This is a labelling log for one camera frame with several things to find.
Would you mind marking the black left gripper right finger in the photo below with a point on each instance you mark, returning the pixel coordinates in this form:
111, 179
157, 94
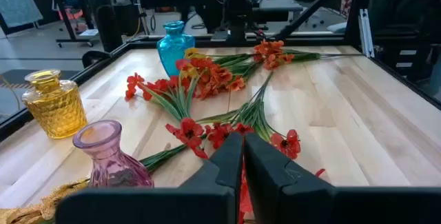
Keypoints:
293, 200

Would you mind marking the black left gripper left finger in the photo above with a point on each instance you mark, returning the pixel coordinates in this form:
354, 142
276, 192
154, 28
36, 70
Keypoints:
193, 203

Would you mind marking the red artificial flower bunch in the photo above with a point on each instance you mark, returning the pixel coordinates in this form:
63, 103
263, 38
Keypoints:
256, 110
179, 108
245, 196

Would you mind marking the orange artificial flower bunch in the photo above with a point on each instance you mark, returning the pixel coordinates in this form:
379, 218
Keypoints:
272, 53
213, 77

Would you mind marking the yellow artificial flower bunch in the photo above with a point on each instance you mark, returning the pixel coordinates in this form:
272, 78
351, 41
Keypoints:
192, 52
20, 213

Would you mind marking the blue glass vase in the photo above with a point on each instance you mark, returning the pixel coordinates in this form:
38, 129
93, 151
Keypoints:
172, 50

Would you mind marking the pink glass vase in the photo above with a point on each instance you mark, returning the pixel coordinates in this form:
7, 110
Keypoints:
110, 169

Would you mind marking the yellow glass vase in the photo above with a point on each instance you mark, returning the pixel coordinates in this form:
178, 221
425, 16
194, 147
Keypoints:
55, 110

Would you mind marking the black tower fan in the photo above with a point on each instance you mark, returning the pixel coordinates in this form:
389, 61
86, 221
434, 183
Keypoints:
108, 27

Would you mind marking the black drawer cabinet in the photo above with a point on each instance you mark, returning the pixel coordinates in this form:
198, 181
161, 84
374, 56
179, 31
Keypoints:
406, 76

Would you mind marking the teal board panel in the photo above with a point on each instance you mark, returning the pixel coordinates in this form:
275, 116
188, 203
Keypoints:
17, 0

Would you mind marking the black metal table frame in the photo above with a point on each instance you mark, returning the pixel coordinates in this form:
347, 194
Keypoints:
320, 40

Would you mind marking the white metal bracket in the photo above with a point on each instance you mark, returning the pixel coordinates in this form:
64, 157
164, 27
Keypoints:
366, 34

